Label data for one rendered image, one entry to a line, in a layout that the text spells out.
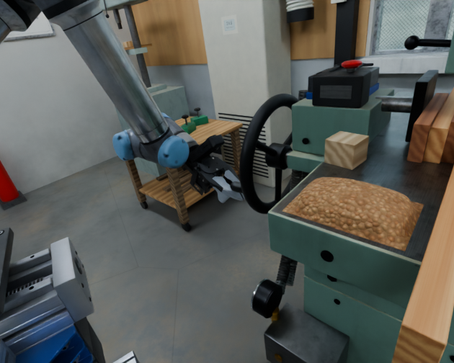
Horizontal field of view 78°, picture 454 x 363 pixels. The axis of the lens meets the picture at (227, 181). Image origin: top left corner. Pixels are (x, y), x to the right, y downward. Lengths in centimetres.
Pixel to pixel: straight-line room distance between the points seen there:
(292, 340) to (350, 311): 11
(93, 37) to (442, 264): 55
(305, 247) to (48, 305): 42
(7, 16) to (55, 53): 252
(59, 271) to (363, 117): 56
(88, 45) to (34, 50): 257
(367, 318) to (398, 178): 22
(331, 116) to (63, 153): 294
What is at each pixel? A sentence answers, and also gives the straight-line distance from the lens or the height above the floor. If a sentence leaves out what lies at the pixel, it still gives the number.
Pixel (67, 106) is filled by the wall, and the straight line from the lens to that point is 320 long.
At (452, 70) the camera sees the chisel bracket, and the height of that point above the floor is 101.
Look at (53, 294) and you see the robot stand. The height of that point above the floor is 76.
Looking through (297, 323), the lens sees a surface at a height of 62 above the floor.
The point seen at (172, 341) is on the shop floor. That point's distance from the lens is 135.
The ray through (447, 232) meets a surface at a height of 94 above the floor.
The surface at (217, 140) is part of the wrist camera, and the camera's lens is 68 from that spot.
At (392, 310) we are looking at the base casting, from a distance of 48.
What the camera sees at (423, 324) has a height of 94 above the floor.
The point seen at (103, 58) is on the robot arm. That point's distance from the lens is 58.
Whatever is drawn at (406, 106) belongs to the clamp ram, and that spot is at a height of 95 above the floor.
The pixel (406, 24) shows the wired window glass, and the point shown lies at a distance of 191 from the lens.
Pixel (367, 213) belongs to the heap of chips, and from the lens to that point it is 31.
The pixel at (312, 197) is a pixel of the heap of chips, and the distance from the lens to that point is 32.
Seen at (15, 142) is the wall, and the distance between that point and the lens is 312.
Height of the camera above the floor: 109
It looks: 28 degrees down
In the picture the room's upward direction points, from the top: 9 degrees counter-clockwise
